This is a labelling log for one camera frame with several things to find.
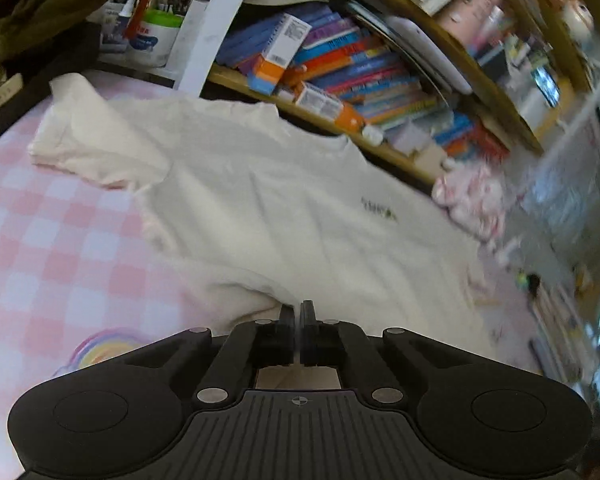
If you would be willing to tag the white charger plug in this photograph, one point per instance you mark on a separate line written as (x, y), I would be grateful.
(373, 134)

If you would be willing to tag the tall white orange carton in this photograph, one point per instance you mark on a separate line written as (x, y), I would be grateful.
(280, 55)

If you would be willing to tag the pink checked tablecloth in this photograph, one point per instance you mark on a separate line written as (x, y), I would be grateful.
(45, 240)

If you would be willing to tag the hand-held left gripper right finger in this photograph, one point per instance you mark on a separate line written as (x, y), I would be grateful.
(307, 332)

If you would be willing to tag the row of colourful books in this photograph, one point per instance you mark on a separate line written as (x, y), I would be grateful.
(360, 65)

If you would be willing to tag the white wooden bookshelf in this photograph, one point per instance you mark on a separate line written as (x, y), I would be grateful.
(215, 35)

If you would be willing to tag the white green pen cup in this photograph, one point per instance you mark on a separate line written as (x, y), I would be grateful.
(152, 40)

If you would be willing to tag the green lit sign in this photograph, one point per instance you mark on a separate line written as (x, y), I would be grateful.
(547, 85)

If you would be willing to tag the white tablet device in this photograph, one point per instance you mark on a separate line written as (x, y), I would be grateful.
(430, 50)

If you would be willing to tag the cream t-shirt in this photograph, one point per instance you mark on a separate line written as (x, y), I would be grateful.
(280, 200)

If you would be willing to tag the pale wooden box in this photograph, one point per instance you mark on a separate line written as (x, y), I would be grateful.
(430, 157)

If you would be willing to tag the olive green bag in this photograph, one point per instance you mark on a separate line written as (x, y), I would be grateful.
(30, 0)

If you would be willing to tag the pink round container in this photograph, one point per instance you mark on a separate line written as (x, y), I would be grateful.
(475, 10)

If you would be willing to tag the white cube box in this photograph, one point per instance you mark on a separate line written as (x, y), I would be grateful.
(410, 137)

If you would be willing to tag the cream wristwatch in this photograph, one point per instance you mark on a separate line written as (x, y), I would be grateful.
(5, 85)

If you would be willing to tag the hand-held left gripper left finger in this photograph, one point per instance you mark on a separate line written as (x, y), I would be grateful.
(285, 330)

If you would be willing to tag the small white orange carton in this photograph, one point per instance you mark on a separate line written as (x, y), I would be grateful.
(325, 105)

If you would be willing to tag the white pink plush bunny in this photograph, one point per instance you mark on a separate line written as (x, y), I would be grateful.
(470, 195)

